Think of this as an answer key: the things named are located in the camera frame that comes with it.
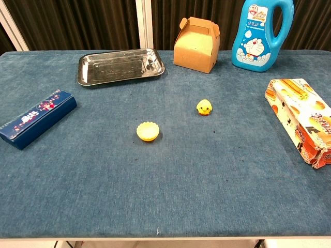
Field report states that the yellow toy chick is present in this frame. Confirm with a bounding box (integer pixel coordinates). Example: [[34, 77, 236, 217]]
[[196, 99, 213, 116]]

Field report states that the dark pleated curtain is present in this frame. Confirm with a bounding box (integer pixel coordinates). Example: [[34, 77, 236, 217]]
[[0, 0, 331, 52]]

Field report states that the yellow scalloped plastic cup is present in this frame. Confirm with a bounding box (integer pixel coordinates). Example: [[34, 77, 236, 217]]
[[136, 121, 160, 143]]

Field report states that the dark blue printed box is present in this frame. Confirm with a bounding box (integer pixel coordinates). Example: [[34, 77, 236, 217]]
[[0, 89, 78, 150]]

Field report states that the blue tablecloth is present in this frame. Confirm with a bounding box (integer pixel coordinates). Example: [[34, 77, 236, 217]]
[[0, 49, 331, 239]]

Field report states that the orange white snack box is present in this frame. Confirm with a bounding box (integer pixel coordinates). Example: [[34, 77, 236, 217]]
[[264, 78, 331, 169]]

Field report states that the blue Doraemon detergent bottle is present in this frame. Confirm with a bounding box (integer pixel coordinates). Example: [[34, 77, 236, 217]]
[[231, 0, 295, 73]]

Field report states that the white slanted frame bar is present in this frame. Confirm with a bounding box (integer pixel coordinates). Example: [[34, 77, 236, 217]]
[[0, 0, 30, 52]]

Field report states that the brown kraft gable box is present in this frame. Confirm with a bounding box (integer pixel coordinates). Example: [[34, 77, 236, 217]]
[[173, 17, 221, 74]]

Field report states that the white vertical frame post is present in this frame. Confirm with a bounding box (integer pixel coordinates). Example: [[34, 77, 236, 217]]
[[135, 0, 155, 50]]

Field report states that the stainless steel rectangular tray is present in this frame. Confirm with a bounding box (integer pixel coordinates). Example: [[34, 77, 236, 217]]
[[77, 48, 166, 87]]

